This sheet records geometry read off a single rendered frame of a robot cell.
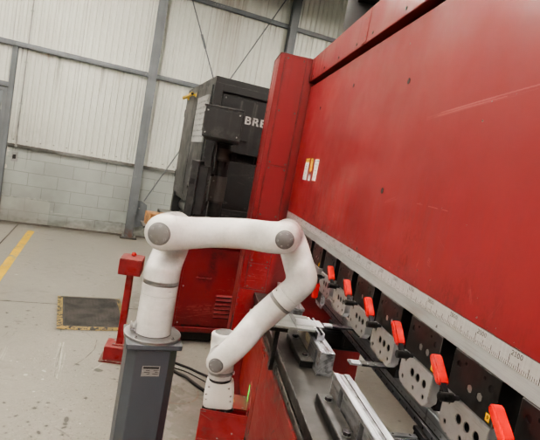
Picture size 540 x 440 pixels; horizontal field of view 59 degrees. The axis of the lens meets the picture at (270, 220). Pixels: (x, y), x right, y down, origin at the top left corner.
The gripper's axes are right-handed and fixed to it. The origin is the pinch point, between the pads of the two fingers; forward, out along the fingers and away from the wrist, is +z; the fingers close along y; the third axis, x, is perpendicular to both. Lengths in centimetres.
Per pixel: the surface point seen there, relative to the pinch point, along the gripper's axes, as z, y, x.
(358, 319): -43, -42, 11
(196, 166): -85, 36, -136
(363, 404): -18, -45, 15
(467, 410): -46, -51, 70
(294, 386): -10.4, -25.9, -9.6
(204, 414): -4.6, 4.0, 4.8
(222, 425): -1.3, -2.4, 4.8
